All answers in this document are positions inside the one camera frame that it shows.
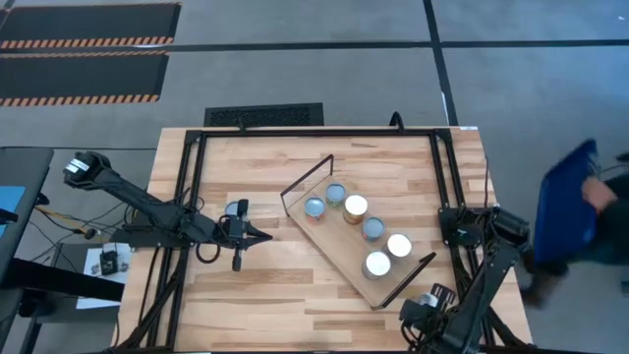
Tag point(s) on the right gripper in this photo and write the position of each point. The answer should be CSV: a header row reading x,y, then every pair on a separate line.
x,y
425,329

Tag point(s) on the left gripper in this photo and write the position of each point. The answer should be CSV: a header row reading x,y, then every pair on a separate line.
x,y
237,233

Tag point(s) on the wide can pale label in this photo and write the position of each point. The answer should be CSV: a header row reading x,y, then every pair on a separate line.
x,y
377,264

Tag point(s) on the tall yellow label can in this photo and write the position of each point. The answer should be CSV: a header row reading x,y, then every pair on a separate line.
x,y
399,245

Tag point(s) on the teal mandarin oranges can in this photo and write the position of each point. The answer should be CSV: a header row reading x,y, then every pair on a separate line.
x,y
314,207

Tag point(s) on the small grey can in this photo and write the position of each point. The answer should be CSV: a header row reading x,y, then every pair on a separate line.
x,y
373,229

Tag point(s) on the green label can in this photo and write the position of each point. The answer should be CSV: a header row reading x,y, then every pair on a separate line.
x,y
335,193

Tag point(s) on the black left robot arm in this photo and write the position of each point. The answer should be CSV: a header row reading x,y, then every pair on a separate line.
x,y
128,194

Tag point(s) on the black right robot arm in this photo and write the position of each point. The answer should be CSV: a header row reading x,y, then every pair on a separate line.
x,y
496,265

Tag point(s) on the gold can white lid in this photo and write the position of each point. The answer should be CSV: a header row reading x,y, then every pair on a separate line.
x,y
356,206

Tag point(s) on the black floor grate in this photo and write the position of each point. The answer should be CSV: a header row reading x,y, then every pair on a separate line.
x,y
255,115

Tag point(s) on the small black device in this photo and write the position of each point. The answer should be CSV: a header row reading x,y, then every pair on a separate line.
x,y
108,262

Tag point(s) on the blue plastic bin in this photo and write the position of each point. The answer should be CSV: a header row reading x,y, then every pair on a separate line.
x,y
560,221

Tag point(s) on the white paper sheet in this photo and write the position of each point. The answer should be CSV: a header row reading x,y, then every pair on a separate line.
x,y
91,265

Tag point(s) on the person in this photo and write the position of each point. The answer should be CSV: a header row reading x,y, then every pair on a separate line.
x,y
614,231

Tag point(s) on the black desk beam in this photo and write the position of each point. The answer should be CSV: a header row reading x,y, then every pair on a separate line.
x,y
59,280

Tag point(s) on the person's hand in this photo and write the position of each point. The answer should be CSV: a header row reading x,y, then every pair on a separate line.
x,y
597,193

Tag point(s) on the black hazard striped floor mat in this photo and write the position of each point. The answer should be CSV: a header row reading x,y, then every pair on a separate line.
x,y
88,22
78,76

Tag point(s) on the black desk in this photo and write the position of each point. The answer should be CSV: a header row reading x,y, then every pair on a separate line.
x,y
24,167

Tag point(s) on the blue panel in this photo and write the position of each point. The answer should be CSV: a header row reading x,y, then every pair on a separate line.
x,y
10,206

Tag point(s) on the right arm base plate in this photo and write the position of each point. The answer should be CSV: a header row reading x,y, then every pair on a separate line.
x,y
449,221

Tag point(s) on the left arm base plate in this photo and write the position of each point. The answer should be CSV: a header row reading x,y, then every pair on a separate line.
x,y
147,241

